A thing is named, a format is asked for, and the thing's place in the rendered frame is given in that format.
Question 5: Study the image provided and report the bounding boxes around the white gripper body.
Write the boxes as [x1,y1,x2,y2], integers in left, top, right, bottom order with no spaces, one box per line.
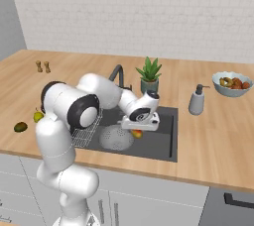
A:
[120,114,160,131]

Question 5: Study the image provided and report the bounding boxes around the red yellow mango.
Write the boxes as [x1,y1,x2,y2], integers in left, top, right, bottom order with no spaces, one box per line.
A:
[131,129,144,140]

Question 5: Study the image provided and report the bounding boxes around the dark grey sink basin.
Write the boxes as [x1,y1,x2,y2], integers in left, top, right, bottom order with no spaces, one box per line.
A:
[72,103,180,164]

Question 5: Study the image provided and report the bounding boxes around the white colander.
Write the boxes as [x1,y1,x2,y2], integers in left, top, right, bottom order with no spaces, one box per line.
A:
[98,124,136,152]

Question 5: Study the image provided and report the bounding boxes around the dark grey faucet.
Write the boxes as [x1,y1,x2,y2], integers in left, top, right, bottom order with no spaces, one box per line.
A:
[108,63,134,91]

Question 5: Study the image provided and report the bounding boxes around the grey panel under sink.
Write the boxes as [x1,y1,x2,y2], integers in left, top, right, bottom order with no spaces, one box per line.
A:
[93,167,210,209]

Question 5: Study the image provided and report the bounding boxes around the yellow green pear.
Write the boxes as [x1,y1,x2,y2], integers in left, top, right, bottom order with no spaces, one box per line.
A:
[33,107,46,124]

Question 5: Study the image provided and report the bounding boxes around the green brown mango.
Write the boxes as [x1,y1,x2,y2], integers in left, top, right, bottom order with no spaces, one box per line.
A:
[13,121,29,134]

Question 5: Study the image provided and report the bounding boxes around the green plant in grey pot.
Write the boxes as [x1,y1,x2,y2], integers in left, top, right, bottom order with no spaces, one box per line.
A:
[135,56,164,95]

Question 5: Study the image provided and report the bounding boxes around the grey soap dispenser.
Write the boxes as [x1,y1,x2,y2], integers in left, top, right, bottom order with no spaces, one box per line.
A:
[188,83,211,117]

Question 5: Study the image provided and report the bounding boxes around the grey cupboard door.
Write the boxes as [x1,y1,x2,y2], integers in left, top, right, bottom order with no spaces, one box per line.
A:
[108,189,204,226]
[86,187,113,226]

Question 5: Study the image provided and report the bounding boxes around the yellow green fruit in bowl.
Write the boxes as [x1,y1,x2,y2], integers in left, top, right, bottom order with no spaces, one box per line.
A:
[219,76,234,88]

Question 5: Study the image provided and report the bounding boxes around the pale blue fruit bowl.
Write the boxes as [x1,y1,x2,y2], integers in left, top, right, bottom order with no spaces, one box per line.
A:
[211,70,254,98]

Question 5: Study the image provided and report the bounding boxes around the dark grey dishwasher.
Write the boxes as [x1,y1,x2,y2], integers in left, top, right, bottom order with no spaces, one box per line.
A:
[197,185,254,226]

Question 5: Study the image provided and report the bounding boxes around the grey drawer front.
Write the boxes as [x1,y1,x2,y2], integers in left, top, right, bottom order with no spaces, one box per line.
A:
[0,153,42,180]
[0,171,46,218]

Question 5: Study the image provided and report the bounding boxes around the wire dish rack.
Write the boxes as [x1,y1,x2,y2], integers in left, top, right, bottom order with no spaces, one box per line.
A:
[70,105,104,149]

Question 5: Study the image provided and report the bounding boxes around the grey cupboard door handle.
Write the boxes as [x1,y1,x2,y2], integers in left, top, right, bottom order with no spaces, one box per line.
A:
[113,202,120,226]
[97,199,106,226]

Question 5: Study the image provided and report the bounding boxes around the black dishwasher handle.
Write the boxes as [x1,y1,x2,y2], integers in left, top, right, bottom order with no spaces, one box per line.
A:
[223,192,254,210]

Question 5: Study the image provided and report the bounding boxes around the grey drawer handle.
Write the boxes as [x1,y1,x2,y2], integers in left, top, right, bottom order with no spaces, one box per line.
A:
[0,214,13,224]

